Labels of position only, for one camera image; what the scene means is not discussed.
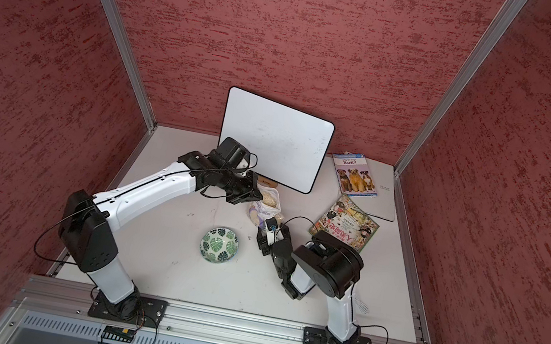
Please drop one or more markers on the left aluminium corner post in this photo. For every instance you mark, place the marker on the left aluminium corner post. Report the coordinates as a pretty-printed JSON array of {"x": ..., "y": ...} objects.
[{"x": 116, "y": 25}]

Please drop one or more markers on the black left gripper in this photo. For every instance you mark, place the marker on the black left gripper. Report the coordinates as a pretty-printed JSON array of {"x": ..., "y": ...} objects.
[{"x": 248, "y": 193}]

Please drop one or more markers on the colourful cartoon picture book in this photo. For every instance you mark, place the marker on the colourful cartoon picture book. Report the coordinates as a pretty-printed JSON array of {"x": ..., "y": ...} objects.
[{"x": 348, "y": 223}]

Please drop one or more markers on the aluminium front frame rail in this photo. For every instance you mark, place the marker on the aluminium front frame rail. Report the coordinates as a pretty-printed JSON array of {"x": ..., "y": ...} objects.
[{"x": 178, "y": 318}]

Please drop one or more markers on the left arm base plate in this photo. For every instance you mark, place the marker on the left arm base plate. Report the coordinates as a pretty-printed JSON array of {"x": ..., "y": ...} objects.
[{"x": 135, "y": 309}]

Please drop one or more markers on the green leaf pattern bowl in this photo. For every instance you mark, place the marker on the green leaf pattern bowl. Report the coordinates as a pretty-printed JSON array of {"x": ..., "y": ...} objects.
[{"x": 219, "y": 245}]

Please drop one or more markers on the dog cover book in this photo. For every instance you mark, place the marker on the dog cover book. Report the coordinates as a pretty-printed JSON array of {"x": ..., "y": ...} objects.
[{"x": 354, "y": 175}]

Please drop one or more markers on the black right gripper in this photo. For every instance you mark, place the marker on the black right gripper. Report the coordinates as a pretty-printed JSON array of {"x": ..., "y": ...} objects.
[{"x": 263, "y": 243}]

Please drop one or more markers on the instant oatmeal plastic bag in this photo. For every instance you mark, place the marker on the instant oatmeal plastic bag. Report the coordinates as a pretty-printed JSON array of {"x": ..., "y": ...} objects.
[{"x": 268, "y": 207}]

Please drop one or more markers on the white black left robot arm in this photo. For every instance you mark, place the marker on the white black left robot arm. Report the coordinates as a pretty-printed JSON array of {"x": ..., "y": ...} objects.
[{"x": 90, "y": 222}]

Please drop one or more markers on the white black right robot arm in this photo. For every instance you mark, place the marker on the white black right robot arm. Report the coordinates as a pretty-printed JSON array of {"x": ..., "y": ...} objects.
[{"x": 324, "y": 262}]

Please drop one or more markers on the white whiteboard black frame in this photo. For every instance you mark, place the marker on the white whiteboard black frame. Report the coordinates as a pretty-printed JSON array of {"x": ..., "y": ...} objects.
[{"x": 290, "y": 145}]

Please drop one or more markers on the right aluminium corner post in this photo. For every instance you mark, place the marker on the right aluminium corner post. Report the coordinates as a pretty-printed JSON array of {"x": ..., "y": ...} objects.
[{"x": 497, "y": 28}]

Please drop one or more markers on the aluminium corner post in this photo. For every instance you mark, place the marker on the aluminium corner post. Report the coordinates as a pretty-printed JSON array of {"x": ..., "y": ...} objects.
[
  {"x": 497, "y": 28},
  {"x": 116, "y": 25}
]

